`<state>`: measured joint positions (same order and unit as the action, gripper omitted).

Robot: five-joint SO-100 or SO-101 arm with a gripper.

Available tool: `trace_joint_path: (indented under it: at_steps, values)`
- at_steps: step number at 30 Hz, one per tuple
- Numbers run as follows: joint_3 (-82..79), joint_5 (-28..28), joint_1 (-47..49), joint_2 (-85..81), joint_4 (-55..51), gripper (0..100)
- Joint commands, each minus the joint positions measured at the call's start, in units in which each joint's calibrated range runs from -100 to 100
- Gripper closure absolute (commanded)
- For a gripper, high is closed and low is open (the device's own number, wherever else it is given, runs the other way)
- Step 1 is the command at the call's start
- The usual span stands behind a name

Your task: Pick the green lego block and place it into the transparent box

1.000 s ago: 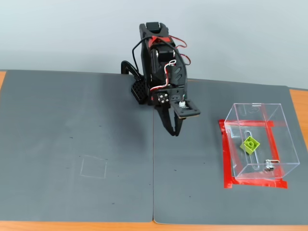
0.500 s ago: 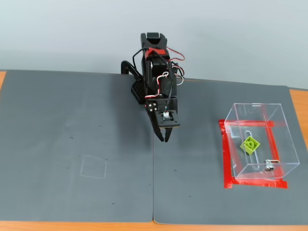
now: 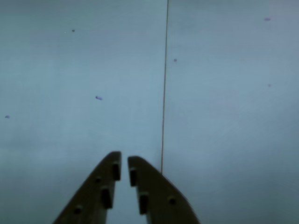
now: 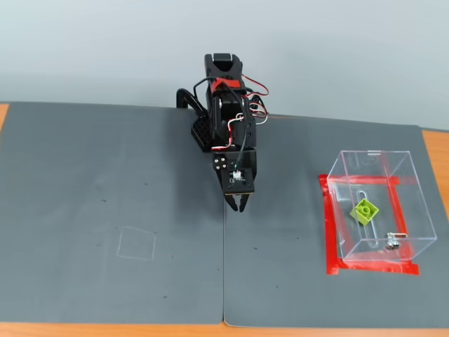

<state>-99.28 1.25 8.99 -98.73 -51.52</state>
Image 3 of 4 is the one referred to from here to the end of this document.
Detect gray foam mat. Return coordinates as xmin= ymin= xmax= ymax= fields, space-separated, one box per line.
xmin=0 ymin=0 xmax=168 ymax=224
xmin=161 ymin=0 xmax=299 ymax=224

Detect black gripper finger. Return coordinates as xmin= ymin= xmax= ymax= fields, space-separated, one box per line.
xmin=52 ymin=151 xmax=122 ymax=224
xmin=127 ymin=156 xmax=202 ymax=224

